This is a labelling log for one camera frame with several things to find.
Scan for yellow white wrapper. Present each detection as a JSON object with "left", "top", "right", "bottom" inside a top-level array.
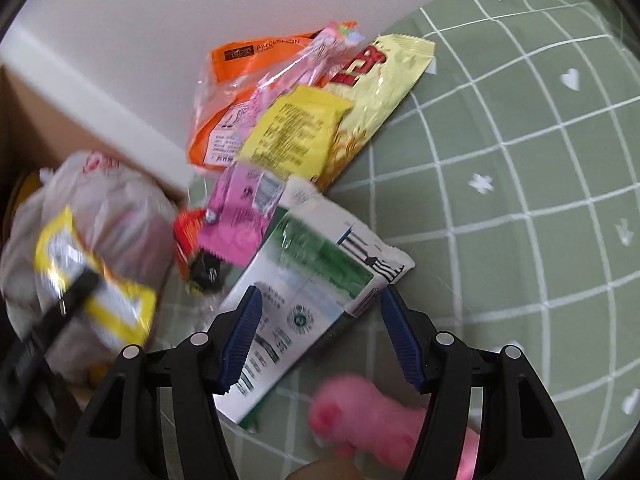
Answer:
[{"left": 34, "top": 206, "right": 158, "bottom": 350}]

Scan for white plastic trash bag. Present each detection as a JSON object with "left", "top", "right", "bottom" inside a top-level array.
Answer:
[{"left": 1, "top": 152, "right": 176, "bottom": 384}]

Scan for orange air cushion package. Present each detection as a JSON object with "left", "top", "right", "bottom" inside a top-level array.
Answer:
[{"left": 186, "top": 20, "right": 359, "bottom": 172}]

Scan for pink plush toy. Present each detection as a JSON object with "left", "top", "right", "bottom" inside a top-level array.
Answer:
[{"left": 307, "top": 372, "right": 482, "bottom": 480}]

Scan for red black small wrapper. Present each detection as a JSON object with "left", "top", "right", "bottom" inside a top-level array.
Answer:
[{"left": 172, "top": 208, "right": 224, "bottom": 295}]

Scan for wooden shelf unit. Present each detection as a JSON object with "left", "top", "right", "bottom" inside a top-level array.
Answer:
[{"left": 1, "top": 26, "right": 194, "bottom": 192}]

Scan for white green wet-wipe pack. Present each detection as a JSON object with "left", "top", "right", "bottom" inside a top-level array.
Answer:
[{"left": 215, "top": 177, "right": 414, "bottom": 424}]

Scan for magenta snack packet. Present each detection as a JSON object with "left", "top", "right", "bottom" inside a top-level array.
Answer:
[{"left": 198, "top": 160, "right": 285, "bottom": 266}]

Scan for green checked bed sheet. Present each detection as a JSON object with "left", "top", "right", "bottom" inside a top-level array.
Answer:
[{"left": 150, "top": 0, "right": 640, "bottom": 480}]

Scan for yellow snack packet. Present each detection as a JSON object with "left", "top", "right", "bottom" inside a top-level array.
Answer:
[{"left": 238, "top": 86, "right": 352, "bottom": 181}]

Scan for pale yellow snack wrapper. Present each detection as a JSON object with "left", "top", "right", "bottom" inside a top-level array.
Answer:
[{"left": 316, "top": 34, "right": 435, "bottom": 191}]

